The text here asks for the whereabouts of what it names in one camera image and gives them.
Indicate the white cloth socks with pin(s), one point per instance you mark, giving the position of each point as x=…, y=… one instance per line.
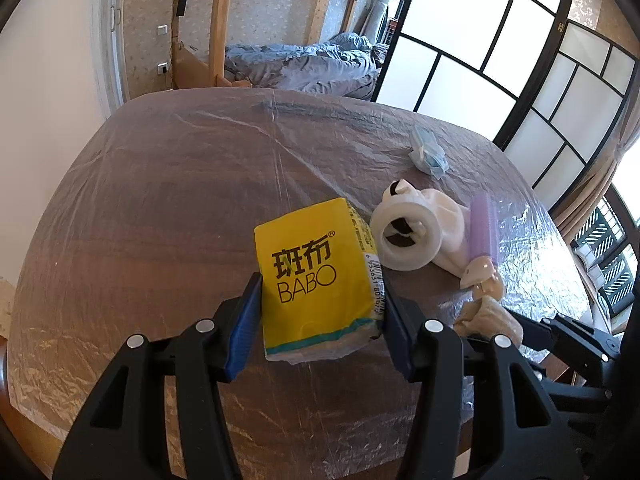
x=453, y=254

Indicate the white tape roll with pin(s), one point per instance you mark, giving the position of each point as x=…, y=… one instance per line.
x=406, y=232

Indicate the beige curtain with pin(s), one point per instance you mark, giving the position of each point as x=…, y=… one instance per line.
x=574, y=210

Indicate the yellow tissue pack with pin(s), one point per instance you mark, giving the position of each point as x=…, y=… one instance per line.
x=323, y=293

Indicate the purple hair roller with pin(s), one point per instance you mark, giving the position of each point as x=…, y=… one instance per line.
x=484, y=228

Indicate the blue grey blanket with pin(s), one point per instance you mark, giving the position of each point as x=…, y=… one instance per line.
x=346, y=65

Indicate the blue face mask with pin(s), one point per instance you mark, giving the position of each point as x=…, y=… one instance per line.
x=426, y=153

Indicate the beige rolled sock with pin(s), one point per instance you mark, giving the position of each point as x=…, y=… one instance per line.
x=487, y=318

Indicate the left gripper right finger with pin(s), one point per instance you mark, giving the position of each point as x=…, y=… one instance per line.
x=517, y=432

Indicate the black framed sliding screen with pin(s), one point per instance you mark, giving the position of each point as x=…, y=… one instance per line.
x=546, y=90

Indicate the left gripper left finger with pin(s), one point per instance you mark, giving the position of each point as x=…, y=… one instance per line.
x=121, y=430

